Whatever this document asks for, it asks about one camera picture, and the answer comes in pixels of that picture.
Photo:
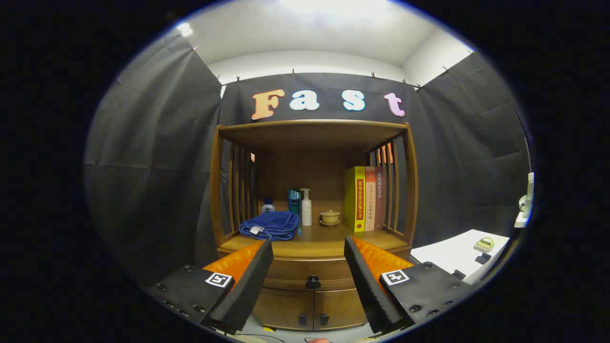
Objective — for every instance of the white pump bottle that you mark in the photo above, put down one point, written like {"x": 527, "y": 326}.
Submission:
{"x": 306, "y": 212}

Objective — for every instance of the white side cabinet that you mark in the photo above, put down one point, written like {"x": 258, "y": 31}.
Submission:
{"x": 452, "y": 252}

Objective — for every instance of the folded blue towel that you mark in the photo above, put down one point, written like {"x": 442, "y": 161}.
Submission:
{"x": 271, "y": 224}

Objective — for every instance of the wooden countertop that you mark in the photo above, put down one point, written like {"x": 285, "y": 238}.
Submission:
{"x": 324, "y": 238}

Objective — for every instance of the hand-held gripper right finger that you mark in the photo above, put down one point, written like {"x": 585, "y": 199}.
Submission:
{"x": 369, "y": 286}

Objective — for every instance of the teal blue bottle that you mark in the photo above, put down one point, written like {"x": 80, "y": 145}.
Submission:
{"x": 294, "y": 200}

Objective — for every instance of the brown wooden cabinet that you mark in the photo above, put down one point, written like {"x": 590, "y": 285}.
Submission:
{"x": 310, "y": 166}

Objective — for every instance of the brown book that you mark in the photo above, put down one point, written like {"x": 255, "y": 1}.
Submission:
{"x": 380, "y": 200}

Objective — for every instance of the thick yellow book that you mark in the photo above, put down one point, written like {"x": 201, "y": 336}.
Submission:
{"x": 355, "y": 200}

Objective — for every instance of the small blue-capped white bottle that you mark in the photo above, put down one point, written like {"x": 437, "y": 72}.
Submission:
{"x": 268, "y": 207}

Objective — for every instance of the brown wooden drawer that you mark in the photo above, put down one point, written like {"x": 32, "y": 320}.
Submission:
{"x": 295, "y": 269}

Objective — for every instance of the wooden cabinet door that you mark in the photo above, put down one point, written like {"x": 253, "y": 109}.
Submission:
{"x": 340, "y": 307}
{"x": 281, "y": 307}

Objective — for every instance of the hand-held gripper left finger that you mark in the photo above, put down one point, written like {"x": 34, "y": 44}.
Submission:
{"x": 248, "y": 286}

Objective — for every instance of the beige lidded teacup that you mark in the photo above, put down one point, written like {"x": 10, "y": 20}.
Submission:
{"x": 330, "y": 217}

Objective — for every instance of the small black block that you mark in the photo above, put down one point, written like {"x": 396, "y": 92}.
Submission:
{"x": 482, "y": 258}
{"x": 459, "y": 274}

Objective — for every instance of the white wall device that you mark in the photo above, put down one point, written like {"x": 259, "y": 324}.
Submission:
{"x": 526, "y": 205}

